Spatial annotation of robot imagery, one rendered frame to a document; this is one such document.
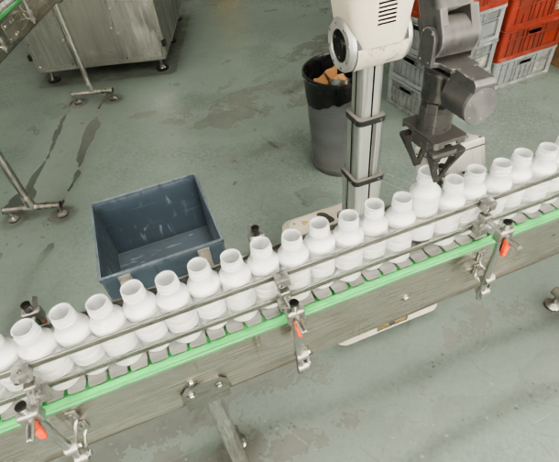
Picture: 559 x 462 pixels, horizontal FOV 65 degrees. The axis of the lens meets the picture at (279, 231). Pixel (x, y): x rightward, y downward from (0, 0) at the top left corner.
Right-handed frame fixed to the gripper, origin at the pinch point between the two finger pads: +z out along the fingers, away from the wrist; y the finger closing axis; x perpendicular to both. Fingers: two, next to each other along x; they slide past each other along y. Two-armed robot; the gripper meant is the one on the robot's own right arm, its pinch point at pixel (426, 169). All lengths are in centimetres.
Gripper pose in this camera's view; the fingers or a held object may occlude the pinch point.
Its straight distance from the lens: 88.2
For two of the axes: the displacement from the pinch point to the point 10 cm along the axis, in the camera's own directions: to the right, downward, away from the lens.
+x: 9.3, -3.1, 2.1
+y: 3.6, 6.0, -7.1
